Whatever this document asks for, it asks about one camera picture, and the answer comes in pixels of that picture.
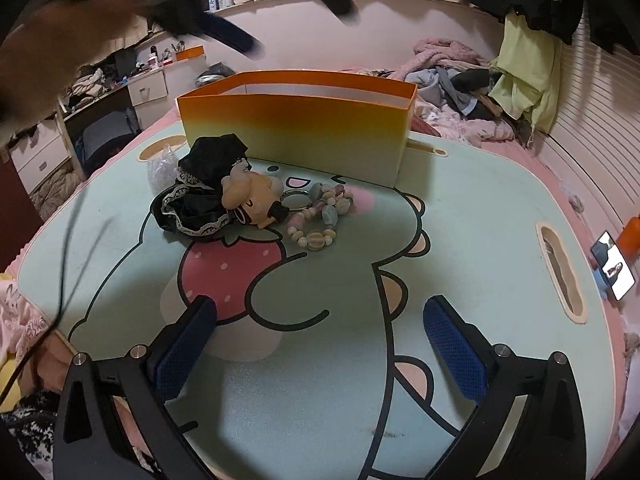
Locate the yellow cloth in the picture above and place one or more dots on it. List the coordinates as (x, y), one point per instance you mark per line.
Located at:
(10, 380)

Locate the orange bottle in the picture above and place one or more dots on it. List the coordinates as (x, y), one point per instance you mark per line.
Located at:
(631, 240)

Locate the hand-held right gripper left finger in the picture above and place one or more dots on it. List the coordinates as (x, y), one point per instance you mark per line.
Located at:
(185, 350)

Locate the pink floral duvet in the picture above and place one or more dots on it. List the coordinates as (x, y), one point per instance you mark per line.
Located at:
(465, 127)

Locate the dark grey chair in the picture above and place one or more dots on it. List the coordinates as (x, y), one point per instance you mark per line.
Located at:
(102, 135)

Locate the orange cardboard box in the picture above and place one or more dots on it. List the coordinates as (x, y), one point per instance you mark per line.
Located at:
(300, 130)

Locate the light green hanging garment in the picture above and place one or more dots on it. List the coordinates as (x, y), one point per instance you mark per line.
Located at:
(525, 70)

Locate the dark red panel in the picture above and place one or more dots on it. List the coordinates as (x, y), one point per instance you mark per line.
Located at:
(17, 215)

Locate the round grey bag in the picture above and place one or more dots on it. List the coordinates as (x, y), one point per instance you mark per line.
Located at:
(212, 77)

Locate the pink bed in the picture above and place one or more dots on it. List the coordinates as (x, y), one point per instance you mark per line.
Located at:
(550, 170)

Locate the clear round container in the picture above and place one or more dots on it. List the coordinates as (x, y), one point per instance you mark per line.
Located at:
(160, 170)

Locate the grey blue garment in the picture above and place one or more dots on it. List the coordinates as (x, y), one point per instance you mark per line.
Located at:
(440, 82)

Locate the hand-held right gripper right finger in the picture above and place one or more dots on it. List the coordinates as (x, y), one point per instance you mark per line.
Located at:
(455, 355)

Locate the smartphone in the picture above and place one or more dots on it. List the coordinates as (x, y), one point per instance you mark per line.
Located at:
(615, 270)

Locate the white slatted panel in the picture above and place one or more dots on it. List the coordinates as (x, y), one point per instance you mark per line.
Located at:
(600, 110)

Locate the small orange box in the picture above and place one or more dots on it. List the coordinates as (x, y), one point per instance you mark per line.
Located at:
(190, 52)

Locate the white desk with drawers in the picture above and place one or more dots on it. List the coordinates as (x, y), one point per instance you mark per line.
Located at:
(145, 90)

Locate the crumpled clothes heap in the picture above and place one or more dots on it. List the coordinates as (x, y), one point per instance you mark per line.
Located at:
(87, 82)

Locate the black lace cloth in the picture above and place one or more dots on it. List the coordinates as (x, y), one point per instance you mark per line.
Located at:
(195, 210)

